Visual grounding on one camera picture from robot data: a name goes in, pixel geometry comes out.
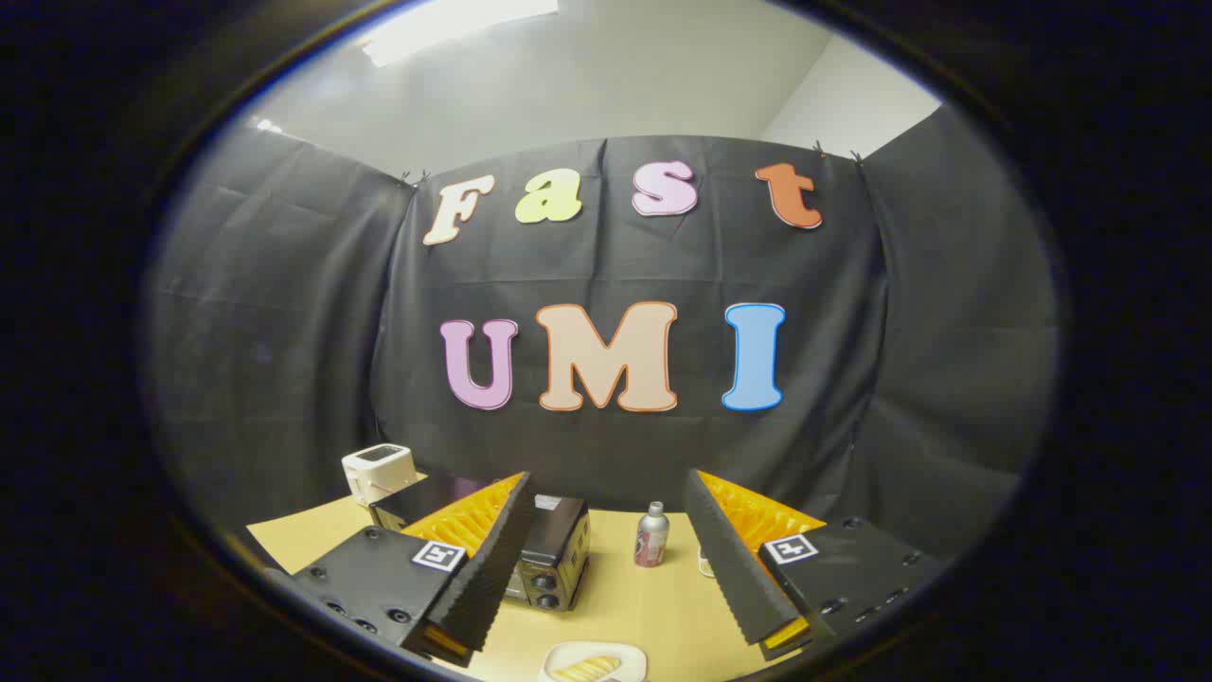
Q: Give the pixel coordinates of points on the yellow sliced bread loaf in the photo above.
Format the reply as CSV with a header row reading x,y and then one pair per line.
x,y
587,670

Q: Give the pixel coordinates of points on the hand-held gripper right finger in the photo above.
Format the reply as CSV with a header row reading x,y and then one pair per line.
x,y
724,559

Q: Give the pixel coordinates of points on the white pop-up toaster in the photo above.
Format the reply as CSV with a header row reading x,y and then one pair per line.
x,y
377,469

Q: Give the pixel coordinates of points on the black toaster oven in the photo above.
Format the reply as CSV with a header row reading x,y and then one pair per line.
x,y
561,542

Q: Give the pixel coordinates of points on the white square plate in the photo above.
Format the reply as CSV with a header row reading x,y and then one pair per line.
x,y
632,658

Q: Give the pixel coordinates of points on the white divided spice dish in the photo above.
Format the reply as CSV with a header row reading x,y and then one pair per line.
x,y
705,564

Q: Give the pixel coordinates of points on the silver and pink bottle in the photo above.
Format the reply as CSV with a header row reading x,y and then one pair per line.
x,y
651,540

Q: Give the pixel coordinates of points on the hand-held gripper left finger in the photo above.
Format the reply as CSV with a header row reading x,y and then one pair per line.
x,y
492,559

